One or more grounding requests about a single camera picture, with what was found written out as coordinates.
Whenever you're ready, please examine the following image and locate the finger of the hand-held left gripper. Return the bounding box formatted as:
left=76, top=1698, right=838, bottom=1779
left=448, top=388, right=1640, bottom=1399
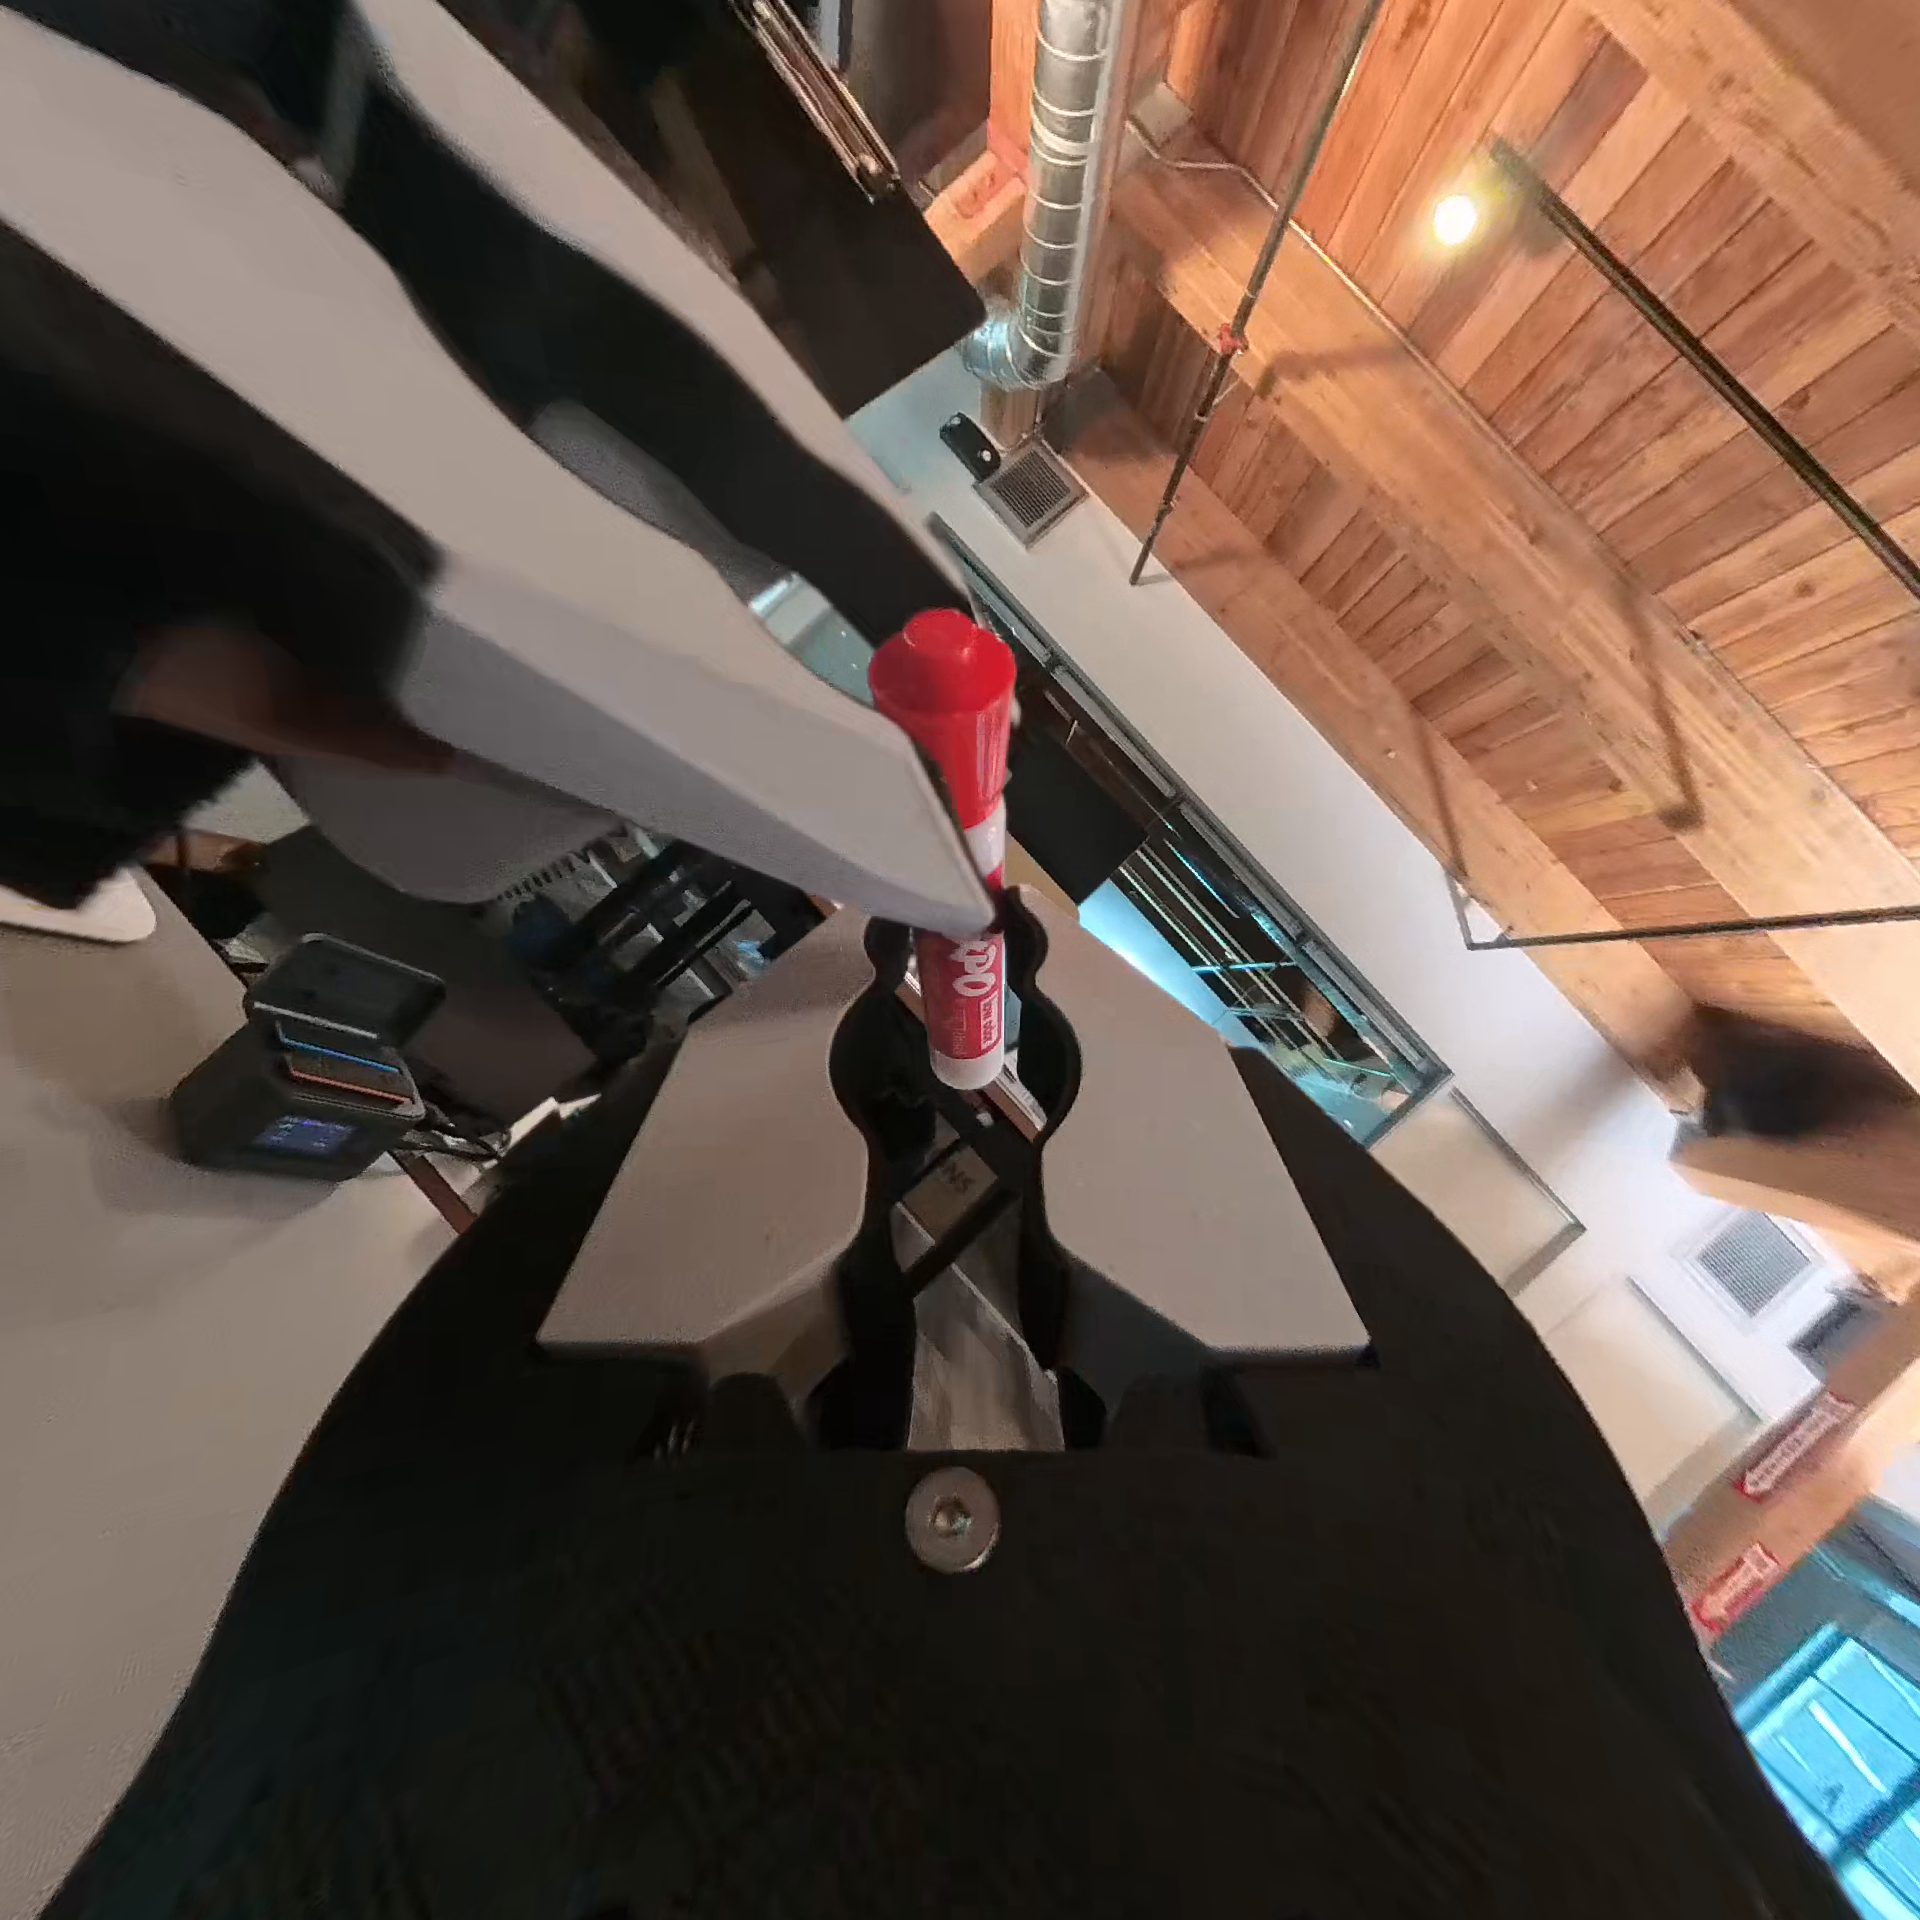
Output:
left=342, top=0, right=985, bottom=669
left=0, top=17, right=1003, bottom=939

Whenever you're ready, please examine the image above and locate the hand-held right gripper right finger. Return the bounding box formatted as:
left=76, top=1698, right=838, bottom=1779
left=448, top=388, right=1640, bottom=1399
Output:
left=1013, top=903, right=1374, bottom=1373

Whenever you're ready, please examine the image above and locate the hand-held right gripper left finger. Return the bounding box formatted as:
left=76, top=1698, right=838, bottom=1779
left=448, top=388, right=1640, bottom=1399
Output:
left=538, top=900, right=917, bottom=1377

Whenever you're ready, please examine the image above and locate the red white marker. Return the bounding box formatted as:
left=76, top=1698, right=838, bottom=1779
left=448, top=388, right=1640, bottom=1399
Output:
left=866, top=609, right=1025, bottom=1092

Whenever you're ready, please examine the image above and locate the black square panel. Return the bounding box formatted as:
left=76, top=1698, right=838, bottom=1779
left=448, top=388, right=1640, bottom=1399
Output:
left=1013, top=756, right=1146, bottom=905

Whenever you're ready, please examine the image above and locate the white screen stand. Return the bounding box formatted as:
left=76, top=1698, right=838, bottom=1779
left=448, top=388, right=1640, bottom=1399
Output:
left=0, top=871, right=160, bottom=949

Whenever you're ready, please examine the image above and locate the black battery charging case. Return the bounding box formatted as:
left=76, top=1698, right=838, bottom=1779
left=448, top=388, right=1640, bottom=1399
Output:
left=169, top=932, right=450, bottom=1182

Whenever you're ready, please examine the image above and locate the large window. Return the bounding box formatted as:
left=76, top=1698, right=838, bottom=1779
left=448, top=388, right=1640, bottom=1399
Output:
left=1710, top=1620, right=1920, bottom=1920

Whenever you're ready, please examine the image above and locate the glass wall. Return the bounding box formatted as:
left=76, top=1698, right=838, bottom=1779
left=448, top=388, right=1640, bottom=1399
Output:
left=931, top=517, right=1452, bottom=1153

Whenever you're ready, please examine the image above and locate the wall air vent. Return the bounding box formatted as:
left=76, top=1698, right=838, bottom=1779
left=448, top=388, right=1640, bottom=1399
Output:
left=977, top=442, right=1085, bottom=545
left=1680, top=1206, right=1826, bottom=1325

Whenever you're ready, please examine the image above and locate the silver ceiling duct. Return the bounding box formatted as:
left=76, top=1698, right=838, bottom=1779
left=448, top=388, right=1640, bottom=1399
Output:
left=961, top=0, right=1129, bottom=396

